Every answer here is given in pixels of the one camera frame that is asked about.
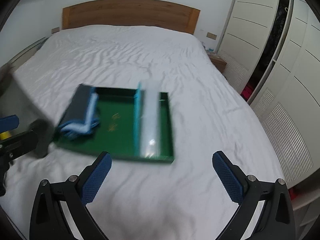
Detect clear zip bag blue edge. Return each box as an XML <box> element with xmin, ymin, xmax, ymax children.
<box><xmin>133</xmin><ymin>79</ymin><xmax>161</xmax><ymax>159</ymax></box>

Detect white bed sheet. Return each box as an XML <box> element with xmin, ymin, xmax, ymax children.
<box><xmin>1</xmin><ymin>25</ymin><xmax>295</xmax><ymax>239</ymax></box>

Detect wooden headboard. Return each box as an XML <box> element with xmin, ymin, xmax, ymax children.
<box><xmin>62</xmin><ymin>0</ymin><xmax>200</xmax><ymax>35</ymax></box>

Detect green tray box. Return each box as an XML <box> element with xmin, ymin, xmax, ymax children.
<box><xmin>53</xmin><ymin>87</ymin><xmax>175</xmax><ymax>163</ymax></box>

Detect white wardrobe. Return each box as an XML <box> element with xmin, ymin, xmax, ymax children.
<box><xmin>218</xmin><ymin>0</ymin><xmax>319</xmax><ymax>239</ymax></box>

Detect right wooden nightstand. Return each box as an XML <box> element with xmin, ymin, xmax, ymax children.
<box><xmin>208</xmin><ymin>53</ymin><xmax>227</xmax><ymax>74</ymax></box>

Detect dark grey lidded jug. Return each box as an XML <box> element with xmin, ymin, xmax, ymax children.
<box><xmin>1</xmin><ymin>63</ymin><xmax>54</xmax><ymax>158</ymax></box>

